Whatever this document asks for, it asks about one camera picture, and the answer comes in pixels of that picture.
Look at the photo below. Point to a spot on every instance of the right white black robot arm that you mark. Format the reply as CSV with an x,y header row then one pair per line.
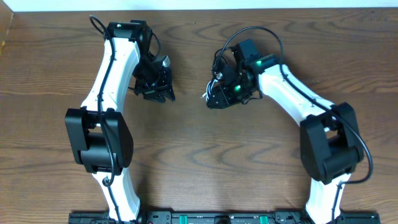
x,y
329,146

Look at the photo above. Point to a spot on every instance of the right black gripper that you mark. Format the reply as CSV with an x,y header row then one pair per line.
x,y
223,97

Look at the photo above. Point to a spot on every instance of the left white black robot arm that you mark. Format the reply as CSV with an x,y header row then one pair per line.
x,y
99,136

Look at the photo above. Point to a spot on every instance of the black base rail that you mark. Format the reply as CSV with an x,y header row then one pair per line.
x,y
167,217

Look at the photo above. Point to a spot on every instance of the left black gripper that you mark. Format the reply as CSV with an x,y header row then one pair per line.
x,y
165,86

